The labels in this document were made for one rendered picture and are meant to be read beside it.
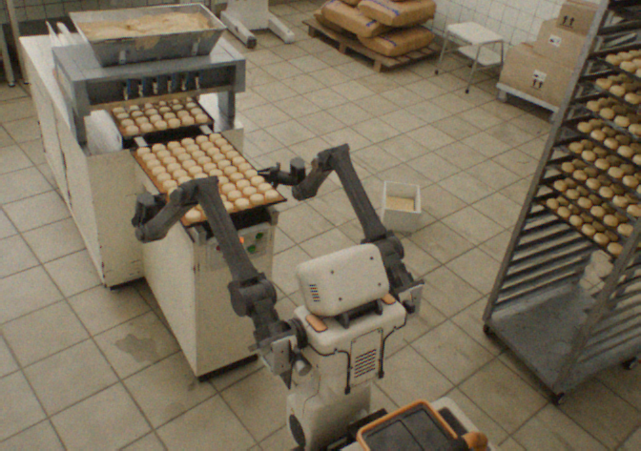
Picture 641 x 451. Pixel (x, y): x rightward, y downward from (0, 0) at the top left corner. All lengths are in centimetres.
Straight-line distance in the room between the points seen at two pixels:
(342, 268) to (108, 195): 155
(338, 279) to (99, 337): 176
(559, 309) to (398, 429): 183
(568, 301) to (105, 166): 234
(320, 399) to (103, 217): 148
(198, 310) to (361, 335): 102
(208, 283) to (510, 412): 148
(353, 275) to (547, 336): 177
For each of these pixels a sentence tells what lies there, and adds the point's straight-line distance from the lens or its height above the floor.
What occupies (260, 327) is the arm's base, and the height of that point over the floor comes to 109.
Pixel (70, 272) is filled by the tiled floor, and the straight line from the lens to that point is 350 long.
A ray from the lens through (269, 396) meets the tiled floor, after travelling 288.
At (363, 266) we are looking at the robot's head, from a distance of 164.
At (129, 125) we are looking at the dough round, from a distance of 283.
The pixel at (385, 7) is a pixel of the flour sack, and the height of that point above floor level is 53.
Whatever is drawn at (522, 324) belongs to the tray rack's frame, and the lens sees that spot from 325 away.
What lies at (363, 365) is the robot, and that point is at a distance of 175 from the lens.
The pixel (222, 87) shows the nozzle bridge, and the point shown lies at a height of 104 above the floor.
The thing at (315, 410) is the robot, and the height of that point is 77.
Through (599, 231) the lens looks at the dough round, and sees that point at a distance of 273.
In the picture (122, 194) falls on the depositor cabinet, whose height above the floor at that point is 61.
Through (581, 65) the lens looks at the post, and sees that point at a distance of 251.
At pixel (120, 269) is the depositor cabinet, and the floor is 18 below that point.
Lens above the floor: 231
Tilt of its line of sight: 36 degrees down
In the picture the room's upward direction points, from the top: 7 degrees clockwise
